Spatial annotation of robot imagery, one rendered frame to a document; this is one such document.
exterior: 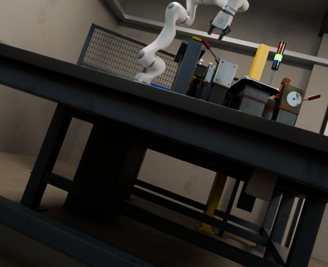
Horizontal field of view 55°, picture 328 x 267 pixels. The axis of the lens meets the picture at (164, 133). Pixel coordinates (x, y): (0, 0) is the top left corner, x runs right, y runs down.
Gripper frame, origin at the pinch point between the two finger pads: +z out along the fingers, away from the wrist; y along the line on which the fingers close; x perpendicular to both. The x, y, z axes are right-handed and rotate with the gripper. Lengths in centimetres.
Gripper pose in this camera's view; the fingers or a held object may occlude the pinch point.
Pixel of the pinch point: (214, 36)
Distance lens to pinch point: 211.7
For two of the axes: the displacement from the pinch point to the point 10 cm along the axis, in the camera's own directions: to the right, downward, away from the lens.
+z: -4.8, 8.4, 2.8
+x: 5.9, 0.7, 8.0
